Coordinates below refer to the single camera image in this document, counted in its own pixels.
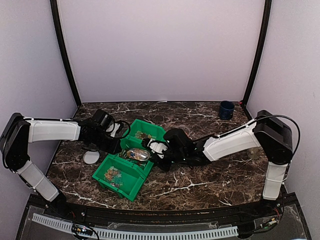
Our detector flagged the white slotted cable duct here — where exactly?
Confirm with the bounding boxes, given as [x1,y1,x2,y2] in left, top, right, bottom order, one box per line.
[31,213,239,240]

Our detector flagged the white round lid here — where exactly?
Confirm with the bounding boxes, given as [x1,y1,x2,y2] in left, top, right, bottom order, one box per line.
[83,151,100,165]

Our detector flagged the dark blue mug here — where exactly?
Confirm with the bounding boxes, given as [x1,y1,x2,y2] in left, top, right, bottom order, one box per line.
[218,100,235,120]

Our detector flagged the beige ceramic mug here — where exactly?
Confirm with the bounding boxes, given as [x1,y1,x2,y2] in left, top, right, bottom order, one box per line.
[246,147,263,160]

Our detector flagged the yellow-green gummy candies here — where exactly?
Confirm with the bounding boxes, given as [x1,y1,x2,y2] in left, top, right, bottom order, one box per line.
[134,130,156,140]

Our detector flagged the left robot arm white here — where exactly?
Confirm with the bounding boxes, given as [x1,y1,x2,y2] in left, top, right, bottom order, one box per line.
[0,110,124,218]

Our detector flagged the red-orange gummy candies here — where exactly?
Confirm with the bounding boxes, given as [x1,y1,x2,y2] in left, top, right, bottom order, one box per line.
[104,166,124,188]

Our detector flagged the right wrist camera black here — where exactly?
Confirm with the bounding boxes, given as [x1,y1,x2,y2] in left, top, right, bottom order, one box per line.
[141,138,168,159]

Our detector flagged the silver metal scoop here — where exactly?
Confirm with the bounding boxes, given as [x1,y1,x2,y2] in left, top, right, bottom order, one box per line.
[123,148,151,162]

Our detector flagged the black front rail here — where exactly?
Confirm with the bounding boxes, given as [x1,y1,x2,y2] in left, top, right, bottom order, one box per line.
[46,200,283,225]

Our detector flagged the green three-compartment candy bin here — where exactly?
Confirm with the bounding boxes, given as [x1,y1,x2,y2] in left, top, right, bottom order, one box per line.
[92,119,166,201]

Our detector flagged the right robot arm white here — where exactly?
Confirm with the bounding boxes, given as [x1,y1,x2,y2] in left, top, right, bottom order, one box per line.
[148,110,299,217]

